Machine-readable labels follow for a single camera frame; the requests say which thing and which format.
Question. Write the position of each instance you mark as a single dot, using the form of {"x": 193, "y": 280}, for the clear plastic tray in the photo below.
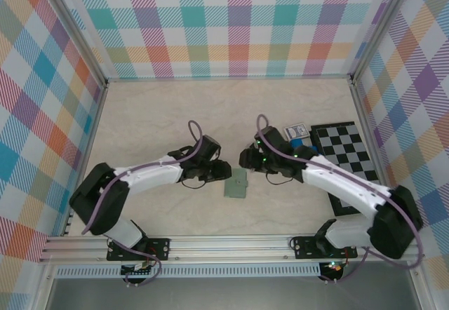
{"x": 273, "y": 137}

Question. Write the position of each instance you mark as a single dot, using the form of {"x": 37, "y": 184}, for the aluminium frame post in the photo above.
{"x": 379, "y": 26}
{"x": 75, "y": 29}

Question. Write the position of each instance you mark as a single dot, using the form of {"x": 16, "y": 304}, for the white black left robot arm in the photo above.
{"x": 154, "y": 176}

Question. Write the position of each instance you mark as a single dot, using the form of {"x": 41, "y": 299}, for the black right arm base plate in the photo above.
{"x": 303, "y": 247}

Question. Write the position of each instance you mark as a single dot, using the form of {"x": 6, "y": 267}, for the pale green card holder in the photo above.
{"x": 235, "y": 185}

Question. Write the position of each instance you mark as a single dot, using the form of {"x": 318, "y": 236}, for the grey metal panel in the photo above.
{"x": 228, "y": 294}

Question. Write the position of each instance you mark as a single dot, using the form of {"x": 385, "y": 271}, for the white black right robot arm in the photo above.
{"x": 336, "y": 183}

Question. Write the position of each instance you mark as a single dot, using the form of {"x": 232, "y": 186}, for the blue playing card box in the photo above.
{"x": 296, "y": 131}

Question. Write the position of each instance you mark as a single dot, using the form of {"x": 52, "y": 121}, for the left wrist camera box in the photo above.
{"x": 210, "y": 147}

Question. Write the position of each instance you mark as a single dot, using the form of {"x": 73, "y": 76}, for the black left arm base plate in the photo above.
{"x": 159, "y": 248}

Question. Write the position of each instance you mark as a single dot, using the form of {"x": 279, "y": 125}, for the wide aluminium mounting rail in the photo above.
{"x": 228, "y": 248}

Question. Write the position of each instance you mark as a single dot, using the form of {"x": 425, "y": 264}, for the black grey chessboard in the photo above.
{"x": 343, "y": 148}

